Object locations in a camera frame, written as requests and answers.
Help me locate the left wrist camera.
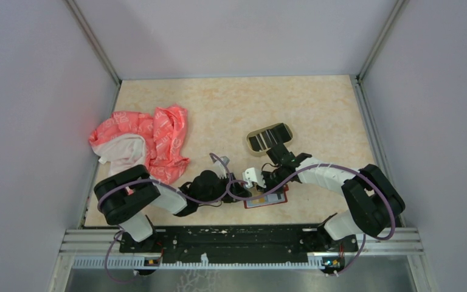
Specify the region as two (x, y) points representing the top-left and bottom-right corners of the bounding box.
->
(212, 156), (230, 176)

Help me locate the red card holder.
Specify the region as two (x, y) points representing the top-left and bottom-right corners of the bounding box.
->
(244, 185), (289, 209)

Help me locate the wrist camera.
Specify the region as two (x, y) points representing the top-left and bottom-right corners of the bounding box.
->
(212, 156), (230, 176)
(242, 167), (266, 189)

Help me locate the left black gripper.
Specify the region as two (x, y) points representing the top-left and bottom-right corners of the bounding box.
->
(198, 172), (252, 204)

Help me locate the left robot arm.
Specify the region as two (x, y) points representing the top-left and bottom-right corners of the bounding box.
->
(94, 165), (251, 252)

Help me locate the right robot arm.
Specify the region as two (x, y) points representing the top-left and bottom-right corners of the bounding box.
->
(261, 144), (406, 251)

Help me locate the aluminium frame rail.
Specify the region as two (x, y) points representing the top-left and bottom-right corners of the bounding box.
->
(59, 225), (424, 270)

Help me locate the beige oval tray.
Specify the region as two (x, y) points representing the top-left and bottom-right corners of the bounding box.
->
(245, 123), (294, 157)

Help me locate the pink white cloth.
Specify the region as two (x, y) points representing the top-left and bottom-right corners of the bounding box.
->
(88, 105), (190, 184)

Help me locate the black credit card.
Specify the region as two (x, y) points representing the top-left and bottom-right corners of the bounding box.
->
(262, 129), (282, 148)
(248, 136), (261, 152)

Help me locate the gold credit card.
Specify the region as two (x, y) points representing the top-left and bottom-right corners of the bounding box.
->
(252, 197), (266, 204)

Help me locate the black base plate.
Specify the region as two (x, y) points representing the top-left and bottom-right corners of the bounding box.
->
(119, 224), (358, 264)

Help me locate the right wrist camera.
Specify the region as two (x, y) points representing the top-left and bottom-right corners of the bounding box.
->
(242, 167), (266, 189)

